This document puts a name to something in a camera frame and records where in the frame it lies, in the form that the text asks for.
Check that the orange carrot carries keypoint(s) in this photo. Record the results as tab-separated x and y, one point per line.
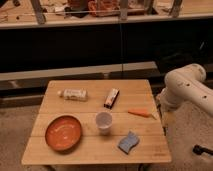
141	112

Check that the white plastic bottle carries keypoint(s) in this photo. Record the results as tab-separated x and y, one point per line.
73	94

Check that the orange clutter on shelf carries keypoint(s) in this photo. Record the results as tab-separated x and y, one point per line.
96	8

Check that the black object on floor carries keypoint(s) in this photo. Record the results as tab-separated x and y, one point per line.
199	150

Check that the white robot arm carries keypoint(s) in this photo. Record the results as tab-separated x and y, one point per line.
184	84

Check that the orange ceramic bowl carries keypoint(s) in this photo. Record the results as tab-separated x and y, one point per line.
63	133

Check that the blue sponge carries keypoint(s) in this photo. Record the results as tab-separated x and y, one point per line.
128	142

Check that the wooden table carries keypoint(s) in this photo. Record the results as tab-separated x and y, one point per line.
93	147

